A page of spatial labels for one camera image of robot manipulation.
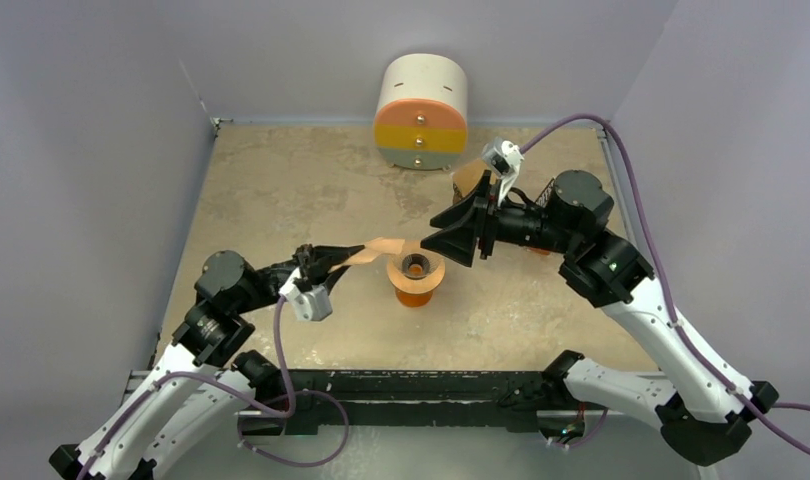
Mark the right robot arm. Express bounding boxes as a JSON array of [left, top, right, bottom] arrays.
[[421, 170, 779, 466]]

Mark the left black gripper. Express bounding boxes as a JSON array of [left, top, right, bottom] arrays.
[[234, 242, 365, 313]]

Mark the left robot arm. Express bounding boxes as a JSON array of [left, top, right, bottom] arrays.
[[49, 245, 365, 479]]

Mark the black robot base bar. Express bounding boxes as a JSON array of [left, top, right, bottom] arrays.
[[243, 369, 602, 437]]

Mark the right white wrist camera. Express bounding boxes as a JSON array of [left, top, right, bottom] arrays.
[[481, 137, 524, 206]]

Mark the brown paper coffee filter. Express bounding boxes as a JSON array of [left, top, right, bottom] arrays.
[[451, 159, 489, 204], [328, 237, 419, 273]]

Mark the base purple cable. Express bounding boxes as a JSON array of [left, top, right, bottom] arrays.
[[236, 389, 351, 469], [545, 402, 612, 452]]

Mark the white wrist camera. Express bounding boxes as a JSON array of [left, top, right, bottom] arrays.
[[481, 137, 524, 206], [279, 272, 333, 322]]

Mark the base left purple cable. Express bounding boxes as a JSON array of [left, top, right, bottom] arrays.
[[236, 389, 351, 469]]

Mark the light wooden ring coaster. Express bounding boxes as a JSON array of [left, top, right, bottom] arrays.
[[386, 255, 446, 293]]

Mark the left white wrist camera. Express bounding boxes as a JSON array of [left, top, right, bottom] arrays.
[[279, 272, 333, 322]]

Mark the orange coffee filter box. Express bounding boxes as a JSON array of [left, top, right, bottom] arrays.
[[529, 178, 555, 256]]

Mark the base right purple cable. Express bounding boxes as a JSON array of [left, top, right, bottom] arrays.
[[545, 402, 612, 452]]

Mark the round three-drawer storage box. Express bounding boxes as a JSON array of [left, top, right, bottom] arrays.
[[373, 53, 468, 171]]

